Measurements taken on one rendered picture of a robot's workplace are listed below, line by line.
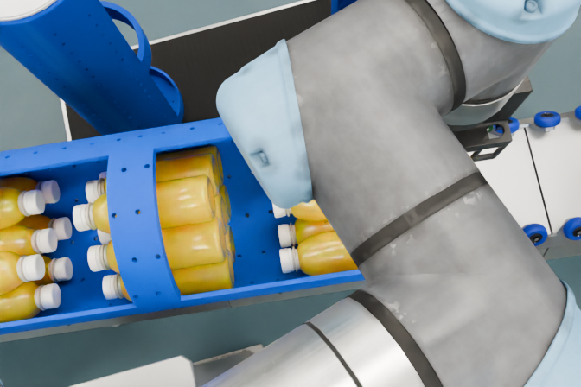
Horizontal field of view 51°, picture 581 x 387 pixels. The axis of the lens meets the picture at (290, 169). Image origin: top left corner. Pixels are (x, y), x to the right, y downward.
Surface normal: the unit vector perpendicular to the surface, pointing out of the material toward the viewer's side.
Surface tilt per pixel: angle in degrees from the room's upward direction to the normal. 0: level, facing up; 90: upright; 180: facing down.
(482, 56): 48
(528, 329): 5
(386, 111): 11
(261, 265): 39
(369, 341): 27
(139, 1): 0
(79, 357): 0
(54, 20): 90
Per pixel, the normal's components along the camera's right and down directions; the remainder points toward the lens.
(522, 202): -0.05, -0.25
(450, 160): 0.41, -0.48
